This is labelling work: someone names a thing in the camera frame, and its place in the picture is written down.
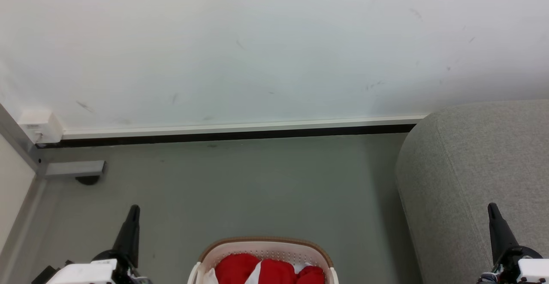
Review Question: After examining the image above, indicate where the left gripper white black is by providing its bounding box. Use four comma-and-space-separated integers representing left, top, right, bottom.
45, 205, 148, 284

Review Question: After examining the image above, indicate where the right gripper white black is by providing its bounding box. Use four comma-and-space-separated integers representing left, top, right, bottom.
478, 202, 549, 284

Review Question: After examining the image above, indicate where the red and white jersey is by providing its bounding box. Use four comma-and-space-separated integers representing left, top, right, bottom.
244, 258, 325, 284

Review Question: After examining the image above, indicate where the grey fabric sofa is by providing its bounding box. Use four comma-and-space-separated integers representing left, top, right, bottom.
395, 100, 549, 284

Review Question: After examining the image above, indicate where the white perforated laundry basket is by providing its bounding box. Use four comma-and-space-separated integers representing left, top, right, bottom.
187, 237, 339, 284

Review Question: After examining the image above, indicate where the white and black baseboard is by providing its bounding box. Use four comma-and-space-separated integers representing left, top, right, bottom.
36, 114, 427, 149

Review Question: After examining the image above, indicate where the grey metal floor bracket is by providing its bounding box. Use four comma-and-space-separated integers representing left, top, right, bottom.
45, 160, 106, 178

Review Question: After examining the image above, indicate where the white wall junction box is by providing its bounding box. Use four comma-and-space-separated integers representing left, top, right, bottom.
19, 110, 64, 144

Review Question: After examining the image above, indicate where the grey metal frame post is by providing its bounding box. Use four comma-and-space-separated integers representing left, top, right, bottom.
0, 103, 48, 272

